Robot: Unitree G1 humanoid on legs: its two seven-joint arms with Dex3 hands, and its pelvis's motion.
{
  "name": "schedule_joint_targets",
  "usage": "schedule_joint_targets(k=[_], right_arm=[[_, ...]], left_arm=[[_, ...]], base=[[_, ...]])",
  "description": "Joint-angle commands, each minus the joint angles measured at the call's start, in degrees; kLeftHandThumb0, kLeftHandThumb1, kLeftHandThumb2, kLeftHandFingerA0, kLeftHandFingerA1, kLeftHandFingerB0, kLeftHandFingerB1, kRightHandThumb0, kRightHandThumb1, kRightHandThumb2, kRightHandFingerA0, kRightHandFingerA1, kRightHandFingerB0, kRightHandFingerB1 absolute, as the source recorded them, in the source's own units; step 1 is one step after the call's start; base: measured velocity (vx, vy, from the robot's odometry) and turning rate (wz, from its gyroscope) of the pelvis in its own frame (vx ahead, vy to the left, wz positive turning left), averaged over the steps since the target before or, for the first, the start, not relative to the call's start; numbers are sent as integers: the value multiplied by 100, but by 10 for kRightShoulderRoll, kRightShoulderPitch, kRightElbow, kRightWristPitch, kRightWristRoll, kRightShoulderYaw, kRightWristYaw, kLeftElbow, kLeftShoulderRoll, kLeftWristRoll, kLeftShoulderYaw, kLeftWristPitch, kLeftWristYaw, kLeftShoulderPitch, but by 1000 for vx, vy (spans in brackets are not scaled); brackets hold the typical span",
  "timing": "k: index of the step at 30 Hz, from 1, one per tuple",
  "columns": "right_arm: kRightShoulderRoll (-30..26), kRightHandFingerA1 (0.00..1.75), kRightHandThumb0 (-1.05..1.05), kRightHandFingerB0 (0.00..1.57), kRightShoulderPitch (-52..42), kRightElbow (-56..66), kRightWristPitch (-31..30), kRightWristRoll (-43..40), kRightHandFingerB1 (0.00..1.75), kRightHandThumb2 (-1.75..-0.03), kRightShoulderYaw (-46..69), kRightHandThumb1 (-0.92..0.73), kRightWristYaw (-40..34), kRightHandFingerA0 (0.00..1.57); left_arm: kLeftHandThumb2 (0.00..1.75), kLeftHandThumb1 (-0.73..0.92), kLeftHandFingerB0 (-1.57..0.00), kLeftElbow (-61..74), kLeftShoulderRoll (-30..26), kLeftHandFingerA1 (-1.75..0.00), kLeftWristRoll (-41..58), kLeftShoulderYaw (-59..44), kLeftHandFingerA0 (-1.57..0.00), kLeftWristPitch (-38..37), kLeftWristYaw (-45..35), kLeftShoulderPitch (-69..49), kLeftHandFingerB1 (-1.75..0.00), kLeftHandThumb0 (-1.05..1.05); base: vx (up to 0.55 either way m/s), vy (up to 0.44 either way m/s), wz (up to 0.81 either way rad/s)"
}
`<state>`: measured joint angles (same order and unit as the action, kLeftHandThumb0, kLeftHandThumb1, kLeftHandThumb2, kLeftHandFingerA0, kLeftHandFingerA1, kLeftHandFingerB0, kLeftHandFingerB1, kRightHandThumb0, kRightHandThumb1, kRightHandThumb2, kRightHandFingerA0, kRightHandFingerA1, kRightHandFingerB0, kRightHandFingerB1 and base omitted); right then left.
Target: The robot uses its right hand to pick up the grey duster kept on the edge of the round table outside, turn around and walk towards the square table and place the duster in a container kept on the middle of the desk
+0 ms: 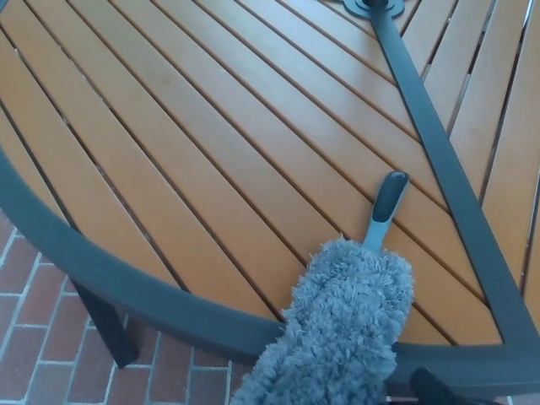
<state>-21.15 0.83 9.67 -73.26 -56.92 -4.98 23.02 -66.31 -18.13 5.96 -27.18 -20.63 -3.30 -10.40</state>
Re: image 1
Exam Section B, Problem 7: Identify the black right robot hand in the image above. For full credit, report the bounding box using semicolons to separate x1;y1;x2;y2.
409;366;470;405

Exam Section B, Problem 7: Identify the grey fluffy microfibre duster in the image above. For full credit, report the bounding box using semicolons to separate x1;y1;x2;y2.
230;170;414;405

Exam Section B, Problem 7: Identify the dark metal round table leg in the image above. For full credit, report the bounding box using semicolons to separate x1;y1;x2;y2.
73;280;140;370

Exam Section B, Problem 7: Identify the round slatted wood patio table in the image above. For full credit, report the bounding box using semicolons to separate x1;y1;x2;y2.
0;0;540;405

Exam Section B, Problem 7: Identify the dark metal umbrella hole ring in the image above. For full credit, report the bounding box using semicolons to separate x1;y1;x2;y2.
328;0;406;18

